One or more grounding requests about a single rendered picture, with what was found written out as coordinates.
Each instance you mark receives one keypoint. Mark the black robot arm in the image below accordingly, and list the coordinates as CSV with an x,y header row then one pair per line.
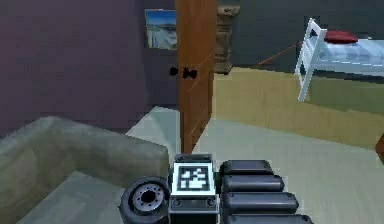
x,y
240,196

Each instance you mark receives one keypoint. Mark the brown carved wooden cabinet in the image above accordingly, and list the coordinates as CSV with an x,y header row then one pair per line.
x,y
224,40

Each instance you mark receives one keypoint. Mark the brown wooden room door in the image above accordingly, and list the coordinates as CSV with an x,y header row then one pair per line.
x,y
196,66

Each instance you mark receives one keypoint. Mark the grey-green sofa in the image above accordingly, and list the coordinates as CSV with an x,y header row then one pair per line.
x,y
60,166

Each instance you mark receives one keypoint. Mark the framed landscape picture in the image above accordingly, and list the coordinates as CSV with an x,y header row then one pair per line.
x,y
161,29

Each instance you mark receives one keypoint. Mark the red pillow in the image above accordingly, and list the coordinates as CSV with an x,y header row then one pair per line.
x,y
340,36

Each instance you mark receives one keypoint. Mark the white framed bed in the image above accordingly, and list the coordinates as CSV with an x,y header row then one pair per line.
x,y
346,53

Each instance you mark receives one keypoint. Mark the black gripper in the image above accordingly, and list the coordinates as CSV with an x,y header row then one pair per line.
x,y
146,200

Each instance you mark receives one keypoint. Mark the brown wooden furniture corner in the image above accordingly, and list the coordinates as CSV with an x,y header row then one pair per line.
x,y
380,148

